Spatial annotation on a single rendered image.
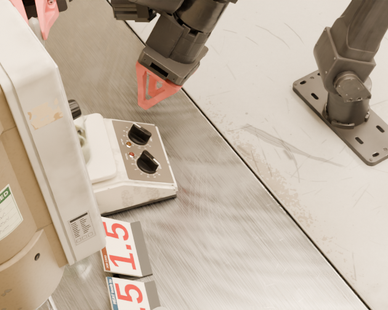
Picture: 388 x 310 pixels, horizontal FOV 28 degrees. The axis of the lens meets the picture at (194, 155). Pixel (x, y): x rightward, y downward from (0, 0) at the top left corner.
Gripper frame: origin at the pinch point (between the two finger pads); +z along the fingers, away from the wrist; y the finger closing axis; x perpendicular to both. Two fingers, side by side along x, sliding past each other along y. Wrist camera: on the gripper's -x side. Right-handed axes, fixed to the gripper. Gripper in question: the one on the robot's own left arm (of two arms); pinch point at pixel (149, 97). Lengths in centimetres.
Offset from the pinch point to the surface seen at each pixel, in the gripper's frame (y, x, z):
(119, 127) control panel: 0.2, -1.7, 7.4
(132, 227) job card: 9.9, 8.4, 13.2
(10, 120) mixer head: 55, 1, -32
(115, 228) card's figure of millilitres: 12.4, 6.7, 12.8
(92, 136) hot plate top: 5.7, -3.5, 7.2
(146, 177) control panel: 6.1, 6.2, 7.3
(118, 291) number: 21.6, 12.1, 12.7
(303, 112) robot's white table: -17.2, 19.9, -2.2
